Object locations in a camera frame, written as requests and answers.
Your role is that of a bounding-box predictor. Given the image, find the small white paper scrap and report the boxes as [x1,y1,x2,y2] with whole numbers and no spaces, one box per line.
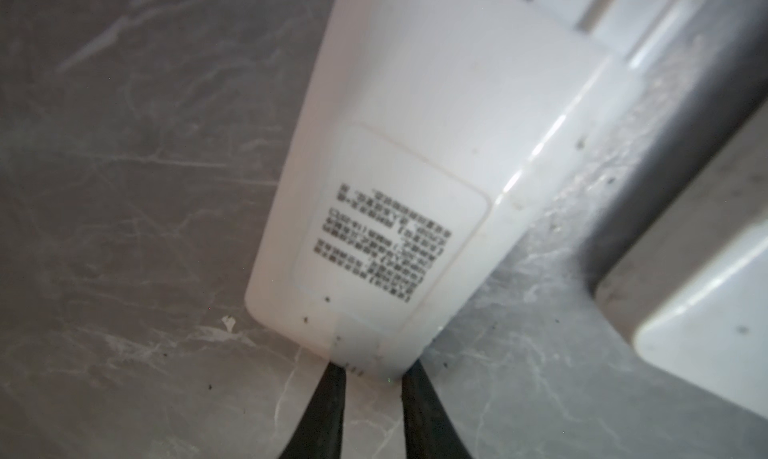
[221,315,236,333]

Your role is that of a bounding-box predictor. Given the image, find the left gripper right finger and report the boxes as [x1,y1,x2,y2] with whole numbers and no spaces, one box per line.
[401,361,472,459]

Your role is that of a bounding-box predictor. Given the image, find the white remote with display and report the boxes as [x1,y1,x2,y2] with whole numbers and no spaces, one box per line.
[244,0,721,379]

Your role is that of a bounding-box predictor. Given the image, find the white remote control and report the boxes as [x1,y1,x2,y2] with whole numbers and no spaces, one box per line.
[595,107,767,416]

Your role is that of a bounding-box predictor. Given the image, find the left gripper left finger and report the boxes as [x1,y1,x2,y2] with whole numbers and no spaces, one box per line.
[279,363,347,459]

